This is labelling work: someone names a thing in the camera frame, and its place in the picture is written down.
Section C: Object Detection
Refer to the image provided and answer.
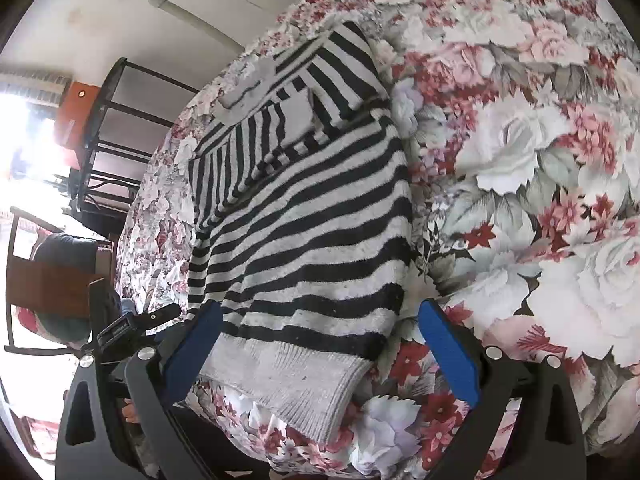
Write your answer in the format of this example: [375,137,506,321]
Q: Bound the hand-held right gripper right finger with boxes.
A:
[418,298,586,480]

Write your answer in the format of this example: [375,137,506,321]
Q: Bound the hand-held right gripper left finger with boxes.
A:
[54,302,224,480]

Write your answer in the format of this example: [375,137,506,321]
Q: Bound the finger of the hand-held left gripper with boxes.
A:
[135,302,182,333]

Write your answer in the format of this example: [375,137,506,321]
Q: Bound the black and white striped sweater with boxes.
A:
[186,21,416,445]

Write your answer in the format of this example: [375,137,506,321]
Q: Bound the brown wooden chair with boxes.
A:
[4,205,121,356]

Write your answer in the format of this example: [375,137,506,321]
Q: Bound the orange box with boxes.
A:
[54,80,103,166]

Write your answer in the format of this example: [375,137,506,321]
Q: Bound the floral blanket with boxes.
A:
[112,0,640,480]

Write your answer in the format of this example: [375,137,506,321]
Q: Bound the black metal shelf rack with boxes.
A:
[67,57,201,241]

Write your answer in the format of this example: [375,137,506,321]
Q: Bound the patterned window curtain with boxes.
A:
[0,71,73,108]

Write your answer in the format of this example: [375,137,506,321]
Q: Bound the white standing fan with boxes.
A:
[62,0,246,51]

